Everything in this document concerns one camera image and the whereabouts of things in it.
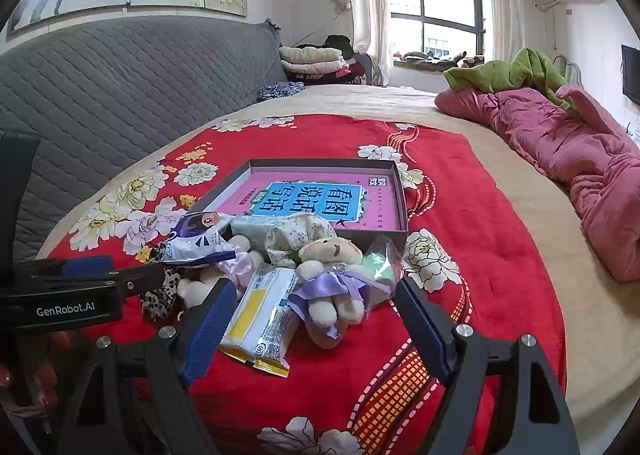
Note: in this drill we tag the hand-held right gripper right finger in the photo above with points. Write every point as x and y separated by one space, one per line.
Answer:
420 330

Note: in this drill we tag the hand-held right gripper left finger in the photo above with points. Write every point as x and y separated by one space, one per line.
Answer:
210 335

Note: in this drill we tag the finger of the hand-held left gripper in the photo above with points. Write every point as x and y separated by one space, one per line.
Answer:
85 266
145 280

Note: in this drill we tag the leopard print scrunchie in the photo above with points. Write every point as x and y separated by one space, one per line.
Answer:
160 300

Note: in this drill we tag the teddy bear with pink dress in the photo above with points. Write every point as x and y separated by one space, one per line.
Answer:
197 287

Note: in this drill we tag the yellow and white wipes packet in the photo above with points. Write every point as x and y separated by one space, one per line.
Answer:
265 315

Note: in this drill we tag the blue and white packet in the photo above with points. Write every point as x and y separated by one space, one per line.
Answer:
195 242

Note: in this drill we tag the green puff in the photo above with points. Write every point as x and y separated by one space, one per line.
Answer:
382 265

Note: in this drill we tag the mint green tissue pack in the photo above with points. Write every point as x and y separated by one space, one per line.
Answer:
250 230

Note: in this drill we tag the teddy bear with purple dress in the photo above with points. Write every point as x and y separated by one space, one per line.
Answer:
325 255

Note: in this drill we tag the floral fabric scrunchie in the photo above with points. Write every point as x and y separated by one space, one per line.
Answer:
295 235

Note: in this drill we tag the brown cardboard box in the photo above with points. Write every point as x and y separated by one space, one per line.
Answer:
320 164

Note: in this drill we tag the person's left hand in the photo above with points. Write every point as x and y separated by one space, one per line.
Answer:
40 377

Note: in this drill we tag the red floral blanket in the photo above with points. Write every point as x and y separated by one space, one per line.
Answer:
450 175

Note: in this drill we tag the pink and blue book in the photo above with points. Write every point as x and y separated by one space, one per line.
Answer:
310 200

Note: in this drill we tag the grey quilted headboard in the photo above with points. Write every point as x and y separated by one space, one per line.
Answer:
125 85

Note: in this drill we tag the pink quilt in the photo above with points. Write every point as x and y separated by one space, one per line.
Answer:
550 140

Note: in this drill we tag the dark blue patterned cloth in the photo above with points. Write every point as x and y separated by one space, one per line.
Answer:
280 91

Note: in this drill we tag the dark red clothes pile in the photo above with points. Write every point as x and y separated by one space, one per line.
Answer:
350 75

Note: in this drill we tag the pink folded blanket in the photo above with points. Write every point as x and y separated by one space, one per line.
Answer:
312 67

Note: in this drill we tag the window sill cushions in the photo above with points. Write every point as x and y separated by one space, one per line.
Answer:
430 59

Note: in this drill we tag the cream folded blanket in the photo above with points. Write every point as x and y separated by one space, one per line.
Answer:
310 53

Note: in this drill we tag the green blanket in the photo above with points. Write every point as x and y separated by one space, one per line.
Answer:
520 67

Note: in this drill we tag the black cloth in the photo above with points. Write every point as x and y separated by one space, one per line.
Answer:
339 42

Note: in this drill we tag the metal chair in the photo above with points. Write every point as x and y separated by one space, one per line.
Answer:
572 70

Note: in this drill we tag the black television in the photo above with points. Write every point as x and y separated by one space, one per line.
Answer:
632 75

